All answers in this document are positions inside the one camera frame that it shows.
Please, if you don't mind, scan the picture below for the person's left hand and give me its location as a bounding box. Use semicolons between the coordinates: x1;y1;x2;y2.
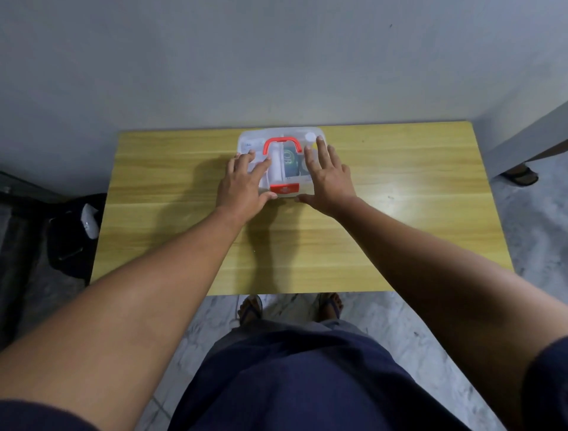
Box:
216;150;278;225

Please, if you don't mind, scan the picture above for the dark grey furniture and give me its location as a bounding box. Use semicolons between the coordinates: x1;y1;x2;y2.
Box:
0;171;60;349

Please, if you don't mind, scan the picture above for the person's foot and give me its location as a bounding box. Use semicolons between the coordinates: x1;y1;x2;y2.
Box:
504;163;535;180
318;292;343;321
238;295;264;327

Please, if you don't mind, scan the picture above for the black bag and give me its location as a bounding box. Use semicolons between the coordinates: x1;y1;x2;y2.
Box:
46;193;107;281

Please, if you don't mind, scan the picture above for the person's right foot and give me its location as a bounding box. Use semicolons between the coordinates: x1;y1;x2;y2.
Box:
318;292;343;321

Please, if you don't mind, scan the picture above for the person's left forearm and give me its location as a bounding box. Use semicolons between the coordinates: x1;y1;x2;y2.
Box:
0;207;247;431

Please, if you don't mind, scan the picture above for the navy blue shirt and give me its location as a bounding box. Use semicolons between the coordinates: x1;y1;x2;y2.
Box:
0;328;568;431

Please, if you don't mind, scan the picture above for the person's left foot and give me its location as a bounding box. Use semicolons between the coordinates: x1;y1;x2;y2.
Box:
238;295;264;327

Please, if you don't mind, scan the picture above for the person's right forearm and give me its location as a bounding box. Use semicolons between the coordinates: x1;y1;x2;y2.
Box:
331;197;568;431

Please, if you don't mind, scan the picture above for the red box handle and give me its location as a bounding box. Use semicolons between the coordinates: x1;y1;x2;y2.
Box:
262;136;303;156

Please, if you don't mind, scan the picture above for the person's right hand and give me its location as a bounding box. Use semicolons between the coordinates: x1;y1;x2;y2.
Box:
295;136;358;218

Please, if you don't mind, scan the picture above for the black sandal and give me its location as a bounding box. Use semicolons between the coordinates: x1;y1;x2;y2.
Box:
501;165;539;187

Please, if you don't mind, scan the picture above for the clear plastic first aid box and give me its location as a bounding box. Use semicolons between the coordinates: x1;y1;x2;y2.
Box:
236;127;327;199

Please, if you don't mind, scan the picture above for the white device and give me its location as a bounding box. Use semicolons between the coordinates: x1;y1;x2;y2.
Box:
80;203;101;240

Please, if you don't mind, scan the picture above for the white tube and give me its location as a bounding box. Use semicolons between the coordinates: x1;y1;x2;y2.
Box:
270;144;285;184

